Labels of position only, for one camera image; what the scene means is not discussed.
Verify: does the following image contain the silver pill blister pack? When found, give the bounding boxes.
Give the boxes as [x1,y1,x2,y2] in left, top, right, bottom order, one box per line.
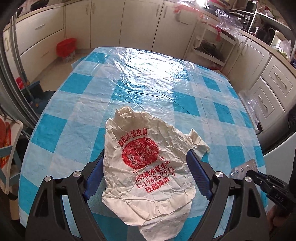
[229,159,258,180]

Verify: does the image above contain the white paper bag red print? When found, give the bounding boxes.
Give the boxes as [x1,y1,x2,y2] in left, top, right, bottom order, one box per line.
[102,106,210,240]

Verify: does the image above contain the white kitchen base cabinets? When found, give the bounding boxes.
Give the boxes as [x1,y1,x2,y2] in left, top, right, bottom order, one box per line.
[3,1,271,91]

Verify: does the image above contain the person's right hand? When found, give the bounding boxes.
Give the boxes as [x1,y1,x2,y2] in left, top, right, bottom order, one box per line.
[266,204,290,231]

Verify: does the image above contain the blue checkered tablecloth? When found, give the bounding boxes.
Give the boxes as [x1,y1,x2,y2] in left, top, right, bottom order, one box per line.
[18,47,266,240]

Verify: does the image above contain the clear plastic bag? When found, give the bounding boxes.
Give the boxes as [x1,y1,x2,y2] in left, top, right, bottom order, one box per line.
[238,90,262,135]

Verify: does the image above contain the white drawer cabinet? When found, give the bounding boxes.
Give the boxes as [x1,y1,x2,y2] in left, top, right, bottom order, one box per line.
[238,55,296,144]

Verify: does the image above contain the red plastic basket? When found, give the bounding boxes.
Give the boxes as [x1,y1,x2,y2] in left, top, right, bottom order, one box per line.
[56,38,77,58]

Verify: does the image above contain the white open shelf rack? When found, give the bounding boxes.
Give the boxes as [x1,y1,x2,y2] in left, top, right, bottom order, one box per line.
[183,17,238,70]

